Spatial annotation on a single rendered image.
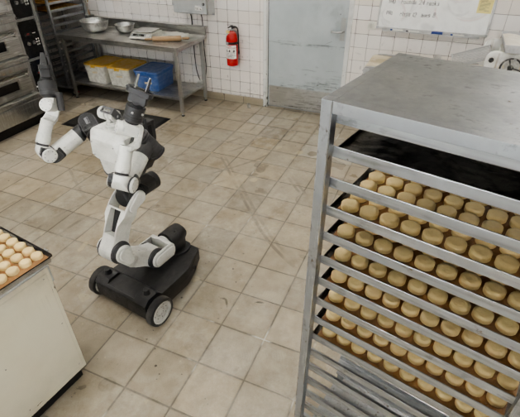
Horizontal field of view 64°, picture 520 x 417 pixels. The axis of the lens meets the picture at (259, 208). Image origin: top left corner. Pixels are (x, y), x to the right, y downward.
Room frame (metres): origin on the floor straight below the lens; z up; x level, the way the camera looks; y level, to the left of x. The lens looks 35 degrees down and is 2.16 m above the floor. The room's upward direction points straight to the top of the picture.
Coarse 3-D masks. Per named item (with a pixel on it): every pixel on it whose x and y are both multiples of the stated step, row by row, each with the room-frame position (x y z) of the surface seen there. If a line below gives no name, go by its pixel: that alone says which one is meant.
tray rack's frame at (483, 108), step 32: (384, 64) 1.19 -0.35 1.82; (416, 64) 1.19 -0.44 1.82; (448, 64) 1.19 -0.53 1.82; (352, 96) 0.93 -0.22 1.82; (384, 96) 0.93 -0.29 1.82; (416, 96) 0.93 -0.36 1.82; (448, 96) 0.93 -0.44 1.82; (480, 96) 0.93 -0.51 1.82; (512, 96) 0.93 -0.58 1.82; (416, 128) 0.79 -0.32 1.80; (448, 128) 0.75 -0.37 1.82; (480, 128) 0.75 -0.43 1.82; (512, 128) 0.75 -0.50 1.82; (352, 384) 1.24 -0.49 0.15; (352, 416) 1.07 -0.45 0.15; (384, 416) 1.07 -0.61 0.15; (512, 416) 0.55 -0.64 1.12
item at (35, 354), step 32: (32, 288) 1.33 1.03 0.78; (0, 320) 1.18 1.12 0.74; (32, 320) 1.28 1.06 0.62; (64, 320) 1.39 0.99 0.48; (0, 352) 1.13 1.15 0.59; (32, 352) 1.23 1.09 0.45; (64, 352) 1.34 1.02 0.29; (0, 384) 1.08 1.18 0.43; (32, 384) 1.17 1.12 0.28; (64, 384) 1.29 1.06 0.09; (0, 416) 1.02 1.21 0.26; (32, 416) 1.13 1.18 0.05
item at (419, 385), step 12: (324, 336) 0.93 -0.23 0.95; (336, 336) 0.92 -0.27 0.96; (348, 348) 0.88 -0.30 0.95; (360, 348) 0.87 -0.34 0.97; (372, 360) 0.83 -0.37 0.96; (384, 360) 0.82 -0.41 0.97; (396, 372) 0.79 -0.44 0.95; (408, 384) 0.75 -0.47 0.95; (420, 384) 0.74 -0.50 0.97; (432, 396) 0.71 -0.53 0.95; (444, 396) 0.69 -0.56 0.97; (456, 408) 0.67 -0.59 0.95; (468, 408) 0.66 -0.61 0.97
